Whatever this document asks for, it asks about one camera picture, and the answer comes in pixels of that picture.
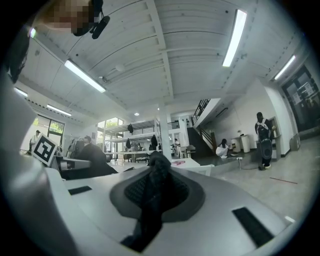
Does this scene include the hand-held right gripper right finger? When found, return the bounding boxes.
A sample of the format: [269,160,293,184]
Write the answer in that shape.
[149,165,294,256]

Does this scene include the grey bin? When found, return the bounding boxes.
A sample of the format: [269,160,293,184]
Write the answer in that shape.
[289,133,301,151]

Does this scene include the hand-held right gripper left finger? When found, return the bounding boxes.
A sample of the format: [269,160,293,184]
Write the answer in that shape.
[62,166,152,245]

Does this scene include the black head-worn camera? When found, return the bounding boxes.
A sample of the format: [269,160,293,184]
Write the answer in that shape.
[89,0,111,40]

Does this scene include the black clothing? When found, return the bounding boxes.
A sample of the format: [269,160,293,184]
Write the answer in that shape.
[60,142,174,253]

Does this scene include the window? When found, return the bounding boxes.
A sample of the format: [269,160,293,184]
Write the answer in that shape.
[31,116,66,151]
[96,117,125,153]

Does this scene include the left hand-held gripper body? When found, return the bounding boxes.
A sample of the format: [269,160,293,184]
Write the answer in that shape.
[30,133,92,173]

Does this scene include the white table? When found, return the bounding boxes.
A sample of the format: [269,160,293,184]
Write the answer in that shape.
[169,157,215,177]

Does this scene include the white round cabinet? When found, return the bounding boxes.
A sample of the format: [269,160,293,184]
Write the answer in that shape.
[240,134,251,154]

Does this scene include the dark glass door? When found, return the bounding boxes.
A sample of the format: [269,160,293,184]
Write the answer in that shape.
[281,64,320,134]

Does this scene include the black staircase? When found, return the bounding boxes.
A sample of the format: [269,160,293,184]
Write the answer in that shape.
[186,98,227,158]

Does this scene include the white pillar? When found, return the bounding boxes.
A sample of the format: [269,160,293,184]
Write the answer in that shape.
[157,99,173,156]

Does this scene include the long ceiling light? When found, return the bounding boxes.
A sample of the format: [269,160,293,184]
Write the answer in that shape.
[13,87,29,98]
[64,59,107,94]
[221,9,248,68]
[46,104,73,117]
[273,55,297,81]

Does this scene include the person's face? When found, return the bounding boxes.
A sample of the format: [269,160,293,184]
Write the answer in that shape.
[42,0,96,36]

